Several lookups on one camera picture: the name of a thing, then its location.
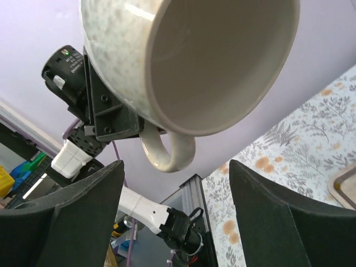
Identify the yellow plastic crate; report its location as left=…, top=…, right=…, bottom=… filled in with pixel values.
left=0, top=166, right=15, bottom=198

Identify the floral table mat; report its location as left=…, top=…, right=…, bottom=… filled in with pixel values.
left=202, top=68, right=355, bottom=266

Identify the silver metal tray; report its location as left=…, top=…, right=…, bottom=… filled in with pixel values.
left=328, top=164, right=355, bottom=210

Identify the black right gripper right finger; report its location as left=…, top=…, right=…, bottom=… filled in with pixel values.
left=229, top=160, right=355, bottom=266

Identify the white speckled mug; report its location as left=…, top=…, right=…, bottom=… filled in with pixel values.
left=79, top=1, right=300, bottom=173

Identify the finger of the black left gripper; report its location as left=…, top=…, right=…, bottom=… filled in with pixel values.
left=82, top=46, right=167, bottom=141

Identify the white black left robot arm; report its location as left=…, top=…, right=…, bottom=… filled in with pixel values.
left=41, top=45, right=204, bottom=264

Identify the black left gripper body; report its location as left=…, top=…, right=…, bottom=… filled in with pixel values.
left=41, top=45, right=89, bottom=124

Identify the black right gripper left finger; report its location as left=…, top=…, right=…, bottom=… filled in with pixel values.
left=1, top=161, right=125, bottom=267

